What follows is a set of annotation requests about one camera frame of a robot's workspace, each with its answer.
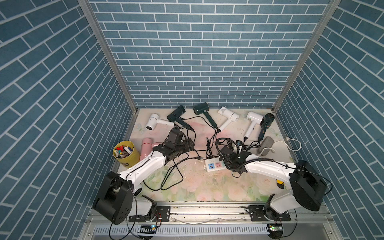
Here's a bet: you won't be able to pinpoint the dark green dryer centre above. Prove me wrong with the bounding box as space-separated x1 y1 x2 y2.
194 102 219 130

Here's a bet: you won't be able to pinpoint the white power strip coloured sockets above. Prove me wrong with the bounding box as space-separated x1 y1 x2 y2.
205 158 227 173

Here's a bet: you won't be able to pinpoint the white wall cable connector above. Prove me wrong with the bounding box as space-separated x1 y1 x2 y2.
274 137 302 152

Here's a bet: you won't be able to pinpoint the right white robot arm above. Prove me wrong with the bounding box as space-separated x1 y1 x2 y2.
218 146 327 222

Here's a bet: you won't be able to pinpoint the white hair dryer far left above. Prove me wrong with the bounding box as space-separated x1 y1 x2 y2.
146 114 175 131

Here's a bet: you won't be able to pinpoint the pink hair dryer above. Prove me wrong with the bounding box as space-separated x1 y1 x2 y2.
140 138 161 161

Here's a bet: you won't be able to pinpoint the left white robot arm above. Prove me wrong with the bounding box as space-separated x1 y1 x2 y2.
93 128 195 225

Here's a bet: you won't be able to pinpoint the white glossy hair dryer right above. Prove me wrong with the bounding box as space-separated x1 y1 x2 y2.
244 112 264 142

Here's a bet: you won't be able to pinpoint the dark green dryer angled nozzle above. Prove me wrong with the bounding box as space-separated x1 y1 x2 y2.
167 105 193 131

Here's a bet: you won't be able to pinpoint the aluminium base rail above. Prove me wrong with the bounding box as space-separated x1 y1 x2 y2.
79 201 341 240

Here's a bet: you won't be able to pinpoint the yellow cup of pens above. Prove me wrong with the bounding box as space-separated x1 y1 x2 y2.
113 141 140 168

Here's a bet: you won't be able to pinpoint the yellow black utility knife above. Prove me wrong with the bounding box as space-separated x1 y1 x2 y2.
276 180 285 189

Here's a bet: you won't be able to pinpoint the black power cord with plug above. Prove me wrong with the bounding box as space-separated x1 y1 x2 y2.
191 136 262 161

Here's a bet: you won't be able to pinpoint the white folding hair dryer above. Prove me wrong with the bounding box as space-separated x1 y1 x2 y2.
218 107 240 132

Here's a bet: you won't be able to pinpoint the dark green dryer right corner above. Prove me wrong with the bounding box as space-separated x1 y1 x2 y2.
258 113 275 142

